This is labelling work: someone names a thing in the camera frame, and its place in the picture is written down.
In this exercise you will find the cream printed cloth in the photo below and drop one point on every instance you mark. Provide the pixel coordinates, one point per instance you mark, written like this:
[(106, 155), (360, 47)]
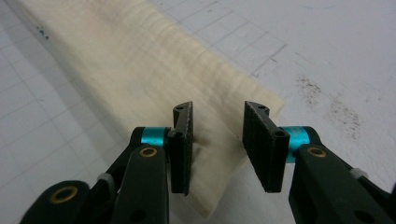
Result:
[(140, 62)]

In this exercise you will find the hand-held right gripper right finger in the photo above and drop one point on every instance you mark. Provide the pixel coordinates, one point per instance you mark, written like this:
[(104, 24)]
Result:
[(264, 149)]

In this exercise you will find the white grid mat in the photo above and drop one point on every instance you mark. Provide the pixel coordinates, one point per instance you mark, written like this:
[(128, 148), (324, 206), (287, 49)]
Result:
[(311, 46)]

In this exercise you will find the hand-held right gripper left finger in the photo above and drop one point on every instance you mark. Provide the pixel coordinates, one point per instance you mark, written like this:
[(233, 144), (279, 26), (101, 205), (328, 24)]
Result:
[(182, 149)]

